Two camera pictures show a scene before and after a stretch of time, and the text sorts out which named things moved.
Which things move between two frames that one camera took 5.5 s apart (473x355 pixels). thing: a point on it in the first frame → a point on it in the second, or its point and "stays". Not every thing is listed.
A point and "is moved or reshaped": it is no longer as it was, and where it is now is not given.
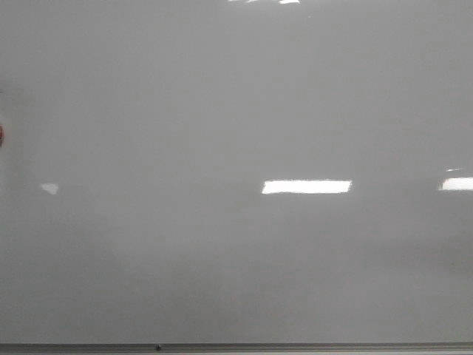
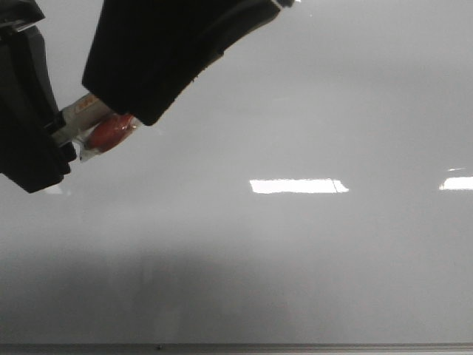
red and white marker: (1, 135) is moved or reshaped
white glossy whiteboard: (236, 171) stays
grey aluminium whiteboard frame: (237, 348) stays
